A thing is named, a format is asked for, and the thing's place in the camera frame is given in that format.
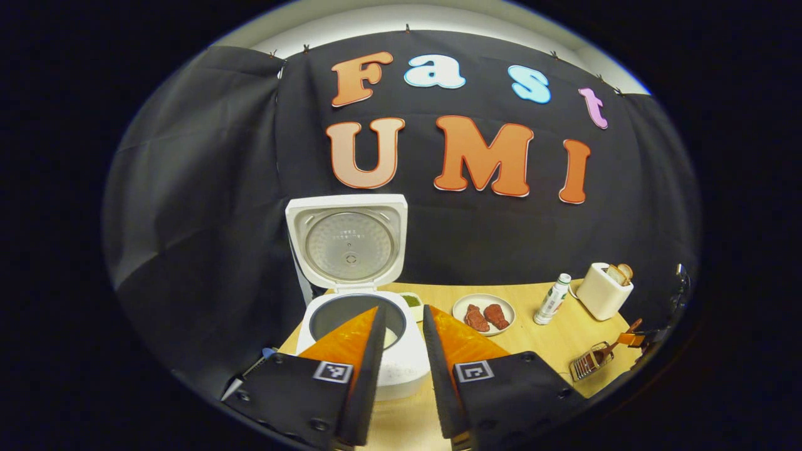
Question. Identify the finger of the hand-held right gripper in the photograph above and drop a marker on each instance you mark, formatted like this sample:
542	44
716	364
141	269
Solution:
631	339

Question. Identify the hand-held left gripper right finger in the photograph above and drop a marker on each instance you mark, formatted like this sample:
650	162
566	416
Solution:
438	376

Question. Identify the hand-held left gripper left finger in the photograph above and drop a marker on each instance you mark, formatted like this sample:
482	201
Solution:
369	376

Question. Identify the brown wooden spoon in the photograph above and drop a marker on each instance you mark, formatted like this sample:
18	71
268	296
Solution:
634	326

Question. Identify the white rice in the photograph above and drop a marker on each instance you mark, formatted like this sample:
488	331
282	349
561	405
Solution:
393	338

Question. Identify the white rice cooker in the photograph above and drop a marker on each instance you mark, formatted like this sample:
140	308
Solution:
351	244

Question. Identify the cream toaster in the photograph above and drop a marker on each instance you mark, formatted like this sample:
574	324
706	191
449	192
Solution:
601	297

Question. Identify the toasted bread slice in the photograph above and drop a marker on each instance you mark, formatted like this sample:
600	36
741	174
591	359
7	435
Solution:
615	275
626	270

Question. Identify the red-brown meat piece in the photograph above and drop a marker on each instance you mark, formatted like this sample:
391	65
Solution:
477	318
497	316

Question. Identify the small white dish green filling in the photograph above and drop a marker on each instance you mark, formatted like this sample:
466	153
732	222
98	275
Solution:
410	302

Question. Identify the cream round plate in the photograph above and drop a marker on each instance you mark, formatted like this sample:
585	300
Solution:
463	299

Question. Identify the white bottle green label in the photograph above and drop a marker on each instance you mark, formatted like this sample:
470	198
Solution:
551	300

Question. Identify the blue round object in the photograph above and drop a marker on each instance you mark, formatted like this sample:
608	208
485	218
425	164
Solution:
269	352

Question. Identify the black backdrop cloth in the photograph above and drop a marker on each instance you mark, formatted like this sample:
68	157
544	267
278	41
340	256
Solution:
188	219

